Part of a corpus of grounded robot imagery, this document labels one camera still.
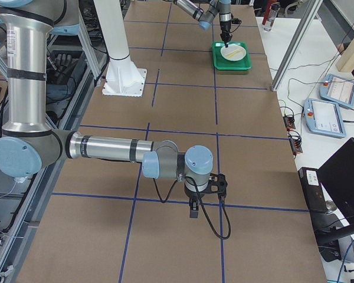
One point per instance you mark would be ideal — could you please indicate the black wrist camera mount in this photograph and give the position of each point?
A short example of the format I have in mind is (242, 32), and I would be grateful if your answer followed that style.
(236, 21)

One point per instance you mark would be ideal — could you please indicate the blue teach pendant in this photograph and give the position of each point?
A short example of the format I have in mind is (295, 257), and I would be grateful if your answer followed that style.
(338, 90)
(324, 118)

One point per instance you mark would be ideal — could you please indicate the yellow plastic spoon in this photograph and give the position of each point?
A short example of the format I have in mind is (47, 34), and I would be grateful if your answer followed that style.
(236, 53)

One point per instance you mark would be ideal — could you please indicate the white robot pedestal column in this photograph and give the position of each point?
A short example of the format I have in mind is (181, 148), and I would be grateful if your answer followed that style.
(123, 78)

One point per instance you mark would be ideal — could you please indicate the far blue teach pendant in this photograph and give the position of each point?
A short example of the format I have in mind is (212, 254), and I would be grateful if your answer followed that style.
(338, 90)

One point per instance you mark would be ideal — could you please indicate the black monitor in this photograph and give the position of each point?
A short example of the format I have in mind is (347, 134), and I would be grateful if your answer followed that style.
(337, 177)

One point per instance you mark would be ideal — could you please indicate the black mini computer box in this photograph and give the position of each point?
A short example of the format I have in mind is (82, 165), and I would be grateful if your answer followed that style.
(313, 192)

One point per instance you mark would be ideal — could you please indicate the clear water bottle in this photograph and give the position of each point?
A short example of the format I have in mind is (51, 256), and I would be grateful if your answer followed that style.
(271, 16)

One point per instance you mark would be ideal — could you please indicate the near blue teach pendant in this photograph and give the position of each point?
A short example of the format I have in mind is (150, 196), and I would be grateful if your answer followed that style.
(324, 118)

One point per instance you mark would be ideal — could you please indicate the white round bowl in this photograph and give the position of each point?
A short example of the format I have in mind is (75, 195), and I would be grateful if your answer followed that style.
(230, 48)

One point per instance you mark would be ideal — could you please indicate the green plastic tray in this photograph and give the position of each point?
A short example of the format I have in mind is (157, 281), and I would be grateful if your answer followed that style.
(224, 65)

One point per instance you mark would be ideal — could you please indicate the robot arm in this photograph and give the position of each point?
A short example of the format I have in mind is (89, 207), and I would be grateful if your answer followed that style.
(29, 144)
(205, 18)

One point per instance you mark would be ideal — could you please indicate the aluminium frame post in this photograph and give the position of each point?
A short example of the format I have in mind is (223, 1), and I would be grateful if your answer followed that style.
(303, 26)

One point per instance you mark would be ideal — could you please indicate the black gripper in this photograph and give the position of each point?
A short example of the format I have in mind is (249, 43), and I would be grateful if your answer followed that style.
(225, 26)
(192, 196)

